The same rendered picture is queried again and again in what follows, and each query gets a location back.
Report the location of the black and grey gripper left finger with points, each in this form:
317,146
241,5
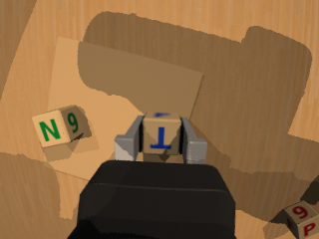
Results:
128,146

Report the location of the wooden letter block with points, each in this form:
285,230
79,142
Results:
302,220
58,127
161,133

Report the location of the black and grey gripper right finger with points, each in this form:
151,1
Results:
193,149

